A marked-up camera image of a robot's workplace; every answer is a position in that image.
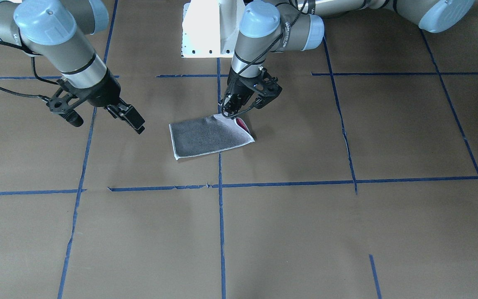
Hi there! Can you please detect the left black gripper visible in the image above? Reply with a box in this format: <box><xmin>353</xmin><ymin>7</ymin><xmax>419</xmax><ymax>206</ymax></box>
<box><xmin>220</xmin><ymin>67</ymin><xmax>283</xmax><ymax>117</ymax></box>

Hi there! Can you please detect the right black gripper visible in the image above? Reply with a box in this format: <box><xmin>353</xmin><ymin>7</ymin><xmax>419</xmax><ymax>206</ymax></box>
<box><xmin>46</xmin><ymin>69</ymin><xmax>145</xmax><ymax>135</ymax></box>

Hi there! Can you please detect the pink towel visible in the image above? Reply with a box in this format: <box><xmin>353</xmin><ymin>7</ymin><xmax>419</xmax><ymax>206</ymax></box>
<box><xmin>169</xmin><ymin>114</ymin><xmax>255</xmax><ymax>160</ymax></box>

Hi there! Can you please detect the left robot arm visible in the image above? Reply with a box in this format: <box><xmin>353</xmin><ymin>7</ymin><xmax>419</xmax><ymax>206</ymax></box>
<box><xmin>219</xmin><ymin>0</ymin><xmax>474</xmax><ymax>118</ymax></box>

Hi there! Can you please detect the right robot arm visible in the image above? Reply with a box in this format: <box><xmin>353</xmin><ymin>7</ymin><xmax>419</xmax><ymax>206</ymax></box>
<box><xmin>0</xmin><ymin>0</ymin><xmax>144</xmax><ymax>134</ymax></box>

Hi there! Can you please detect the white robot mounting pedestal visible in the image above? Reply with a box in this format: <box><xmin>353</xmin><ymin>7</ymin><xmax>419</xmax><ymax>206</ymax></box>
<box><xmin>181</xmin><ymin>0</ymin><xmax>246</xmax><ymax>59</ymax></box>

